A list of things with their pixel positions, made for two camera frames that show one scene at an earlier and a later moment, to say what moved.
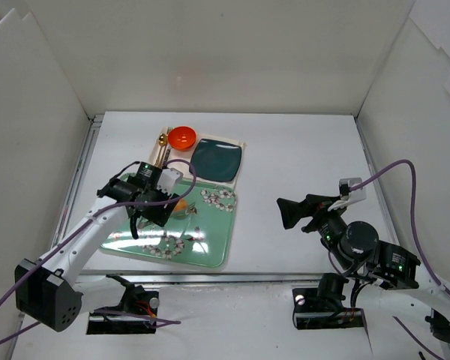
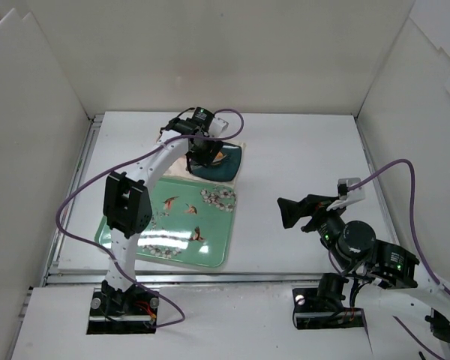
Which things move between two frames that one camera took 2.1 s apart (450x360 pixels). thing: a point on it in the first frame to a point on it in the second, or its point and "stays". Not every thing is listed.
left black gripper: [159, 211] to [204, 148]
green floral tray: [204, 238] stays
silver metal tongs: [191, 209] to [215, 161]
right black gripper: [314, 214] stays
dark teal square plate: [216, 160] stays
